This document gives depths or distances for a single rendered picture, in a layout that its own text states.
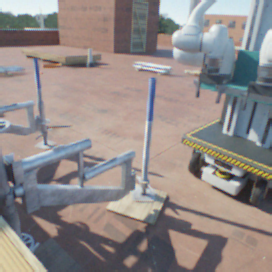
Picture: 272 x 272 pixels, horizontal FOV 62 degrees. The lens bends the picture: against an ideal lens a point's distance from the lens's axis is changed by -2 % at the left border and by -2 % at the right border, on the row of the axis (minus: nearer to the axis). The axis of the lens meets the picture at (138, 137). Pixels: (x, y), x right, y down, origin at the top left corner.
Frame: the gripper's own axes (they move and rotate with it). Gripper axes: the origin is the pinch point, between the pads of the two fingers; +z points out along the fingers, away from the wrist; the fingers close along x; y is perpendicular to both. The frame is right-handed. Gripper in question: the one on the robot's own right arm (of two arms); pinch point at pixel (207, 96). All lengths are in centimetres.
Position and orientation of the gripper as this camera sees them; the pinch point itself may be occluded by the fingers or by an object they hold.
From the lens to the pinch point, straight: 141.3
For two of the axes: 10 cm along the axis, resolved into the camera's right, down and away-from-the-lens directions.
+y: 7.0, -2.7, 6.7
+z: -0.6, 9.0, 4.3
